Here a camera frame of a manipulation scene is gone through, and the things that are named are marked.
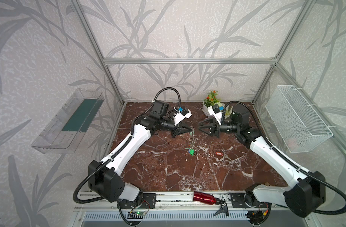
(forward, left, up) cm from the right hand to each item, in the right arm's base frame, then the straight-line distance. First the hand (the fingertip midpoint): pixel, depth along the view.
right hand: (199, 122), depth 69 cm
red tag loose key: (-3, -16, -32) cm, 36 cm away
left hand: (-1, +4, -2) cm, 5 cm away
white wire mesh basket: (-6, -44, +3) cm, 44 cm away
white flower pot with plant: (+30, -10, -17) cm, 36 cm away
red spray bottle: (-28, -4, -28) cm, 40 cm away
